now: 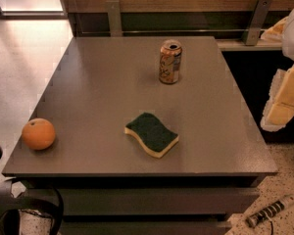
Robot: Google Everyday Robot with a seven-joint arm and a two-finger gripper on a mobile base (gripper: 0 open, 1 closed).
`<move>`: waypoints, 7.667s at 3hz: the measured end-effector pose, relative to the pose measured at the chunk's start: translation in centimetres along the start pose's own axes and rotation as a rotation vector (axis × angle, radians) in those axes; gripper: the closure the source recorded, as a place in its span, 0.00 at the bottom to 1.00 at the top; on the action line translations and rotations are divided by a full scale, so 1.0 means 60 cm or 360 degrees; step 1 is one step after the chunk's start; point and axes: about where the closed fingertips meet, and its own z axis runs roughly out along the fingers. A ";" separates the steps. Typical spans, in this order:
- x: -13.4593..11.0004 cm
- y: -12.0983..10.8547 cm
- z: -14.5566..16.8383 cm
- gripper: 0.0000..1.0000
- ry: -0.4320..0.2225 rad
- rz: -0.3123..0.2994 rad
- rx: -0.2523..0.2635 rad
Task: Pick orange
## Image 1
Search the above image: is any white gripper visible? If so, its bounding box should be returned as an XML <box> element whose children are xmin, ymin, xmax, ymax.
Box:
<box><xmin>261</xmin><ymin>9</ymin><xmax>294</xmax><ymax>132</ymax></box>

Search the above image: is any orange soda can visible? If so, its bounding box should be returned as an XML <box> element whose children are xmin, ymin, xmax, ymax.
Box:
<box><xmin>159</xmin><ymin>39</ymin><xmax>182</xmax><ymax>84</ymax></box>

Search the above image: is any green yellow sponge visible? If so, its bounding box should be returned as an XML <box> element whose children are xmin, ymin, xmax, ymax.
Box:
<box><xmin>124</xmin><ymin>113</ymin><xmax>179</xmax><ymax>159</ymax></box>

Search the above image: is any striped power strip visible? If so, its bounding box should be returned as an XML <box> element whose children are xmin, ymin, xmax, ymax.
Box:
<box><xmin>246</xmin><ymin>195</ymin><xmax>294</xmax><ymax>228</ymax></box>

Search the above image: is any grey table drawer unit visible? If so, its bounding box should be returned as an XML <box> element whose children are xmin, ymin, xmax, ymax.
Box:
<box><xmin>3</xmin><ymin>37</ymin><xmax>277</xmax><ymax>235</ymax></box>

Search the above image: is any orange fruit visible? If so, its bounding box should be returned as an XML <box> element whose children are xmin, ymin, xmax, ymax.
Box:
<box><xmin>22</xmin><ymin>118</ymin><xmax>56</xmax><ymax>150</ymax></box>

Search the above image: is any black chair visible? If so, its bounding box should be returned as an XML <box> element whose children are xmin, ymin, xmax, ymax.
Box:
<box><xmin>0</xmin><ymin>141</ymin><xmax>65</xmax><ymax>235</ymax></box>

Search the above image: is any right metal bracket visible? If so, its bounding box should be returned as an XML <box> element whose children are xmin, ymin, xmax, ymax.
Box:
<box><xmin>242</xmin><ymin>0</ymin><xmax>272</xmax><ymax>46</ymax></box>

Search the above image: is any metal bracket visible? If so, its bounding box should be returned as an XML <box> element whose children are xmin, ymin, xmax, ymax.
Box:
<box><xmin>242</xmin><ymin>0</ymin><xmax>272</xmax><ymax>46</ymax></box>
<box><xmin>106</xmin><ymin>0</ymin><xmax>123</xmax><ymax>37</ymax></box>

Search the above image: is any black cable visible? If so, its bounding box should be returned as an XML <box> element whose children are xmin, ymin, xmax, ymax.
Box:
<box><xmin>263</xmin><ymin>212</ymin><xmax>275</xmax><ymax>235</ymax></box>

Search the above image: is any left metal bracket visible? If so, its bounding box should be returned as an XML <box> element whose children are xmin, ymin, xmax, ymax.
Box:
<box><xmin>106</xmin><ymin>0</ymin><xmax>123</xmax><ymax>37</ymax></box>

